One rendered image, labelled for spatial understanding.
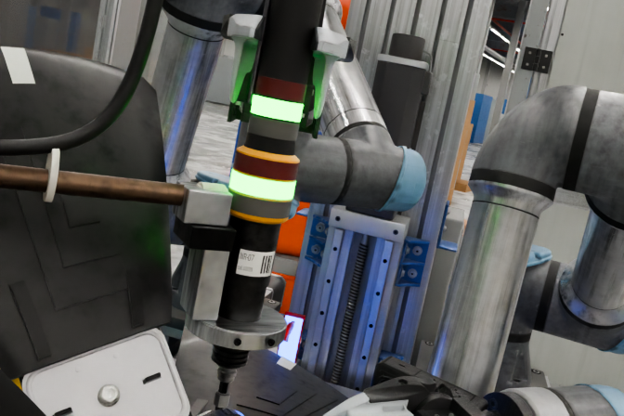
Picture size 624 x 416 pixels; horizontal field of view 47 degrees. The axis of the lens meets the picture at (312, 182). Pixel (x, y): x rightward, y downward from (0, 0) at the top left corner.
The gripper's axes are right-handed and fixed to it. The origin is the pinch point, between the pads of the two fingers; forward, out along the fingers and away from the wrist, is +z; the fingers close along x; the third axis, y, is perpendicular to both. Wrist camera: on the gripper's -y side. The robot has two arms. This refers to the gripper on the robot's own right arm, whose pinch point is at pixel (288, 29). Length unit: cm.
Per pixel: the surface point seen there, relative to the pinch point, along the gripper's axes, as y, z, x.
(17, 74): 6.5, -5.7, 18.4
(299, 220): 86, -385, -20
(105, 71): 5.3, -11.3, 13.7
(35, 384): 23.9, 4.8, 10.9
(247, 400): 30.2, -11.5, -2.1
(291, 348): 34.2, -35.5, -6.5
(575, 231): 32, -167, -93
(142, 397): 24.3, 3.4, 4.7
